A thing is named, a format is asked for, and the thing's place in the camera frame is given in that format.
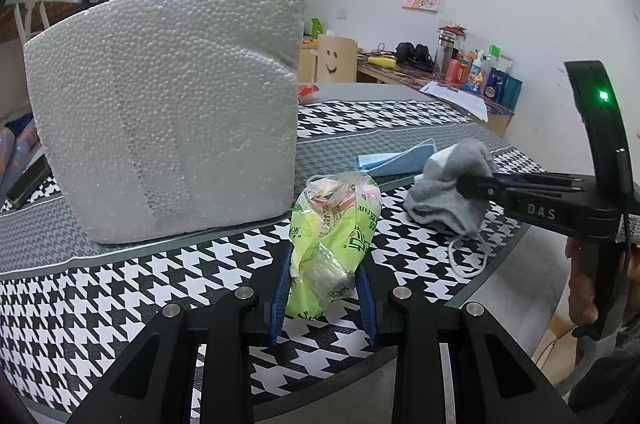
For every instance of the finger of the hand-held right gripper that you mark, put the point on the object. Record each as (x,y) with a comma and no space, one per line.
(480,189)

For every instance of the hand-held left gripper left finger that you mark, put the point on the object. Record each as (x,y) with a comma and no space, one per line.
(280,299)

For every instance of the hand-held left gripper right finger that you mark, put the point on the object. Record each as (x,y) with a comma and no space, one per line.
(368,304)

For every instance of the white face mask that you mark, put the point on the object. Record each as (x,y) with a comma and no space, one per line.
(440,204)

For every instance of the green plastic bag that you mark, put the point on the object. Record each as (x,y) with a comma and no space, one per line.
(330,244)

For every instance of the blue face mask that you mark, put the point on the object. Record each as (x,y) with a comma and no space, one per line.
(395,159)

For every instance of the white foam box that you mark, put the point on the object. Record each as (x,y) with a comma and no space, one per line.
(160,114)

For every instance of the person's right hand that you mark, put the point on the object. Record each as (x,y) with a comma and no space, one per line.
(582,284)

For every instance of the wooden desk with patterned cloth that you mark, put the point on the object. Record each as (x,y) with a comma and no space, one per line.
(500,124)

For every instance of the printed paper sheet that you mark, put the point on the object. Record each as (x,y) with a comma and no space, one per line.
(460,99)

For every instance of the cluster of toiletry bottles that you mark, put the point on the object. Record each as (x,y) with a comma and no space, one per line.
(510,92)

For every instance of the houndstooth tablecloth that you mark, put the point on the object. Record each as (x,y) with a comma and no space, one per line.
(150,284)

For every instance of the black headphones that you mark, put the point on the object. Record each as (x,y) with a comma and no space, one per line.
(412,52)

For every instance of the yellow tool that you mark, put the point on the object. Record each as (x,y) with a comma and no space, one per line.
(382,61)

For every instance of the red snack packet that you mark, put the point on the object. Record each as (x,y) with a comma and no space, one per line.
(307,92)

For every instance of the black phone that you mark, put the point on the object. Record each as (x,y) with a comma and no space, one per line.
(27,184)

